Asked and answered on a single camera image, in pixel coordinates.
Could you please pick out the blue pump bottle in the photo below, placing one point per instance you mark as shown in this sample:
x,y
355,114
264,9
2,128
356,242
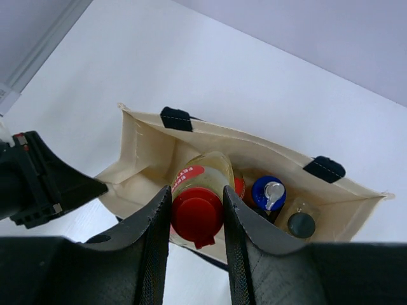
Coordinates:
x,y
268,193

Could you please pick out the beige canvas tote bag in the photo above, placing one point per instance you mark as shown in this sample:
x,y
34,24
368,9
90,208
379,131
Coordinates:
x,y
154,147

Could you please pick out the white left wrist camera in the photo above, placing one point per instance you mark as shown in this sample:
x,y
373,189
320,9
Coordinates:
x,y
5,134

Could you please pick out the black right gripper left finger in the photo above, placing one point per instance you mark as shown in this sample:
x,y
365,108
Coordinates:
x,y
124,265

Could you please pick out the left aluminium frame post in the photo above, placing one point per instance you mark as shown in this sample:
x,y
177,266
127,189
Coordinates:
x,y
30,32

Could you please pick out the yellow bottle red cap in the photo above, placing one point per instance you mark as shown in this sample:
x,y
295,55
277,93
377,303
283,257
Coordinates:
x,y
240,186
197,197

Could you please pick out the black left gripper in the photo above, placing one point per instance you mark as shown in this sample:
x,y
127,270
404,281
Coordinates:
x,y
37,186

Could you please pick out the clear bottle dark cap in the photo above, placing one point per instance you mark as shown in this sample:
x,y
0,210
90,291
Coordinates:
x,y
299,218

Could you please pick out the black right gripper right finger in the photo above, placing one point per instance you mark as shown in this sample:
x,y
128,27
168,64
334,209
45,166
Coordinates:
x,y
268,266

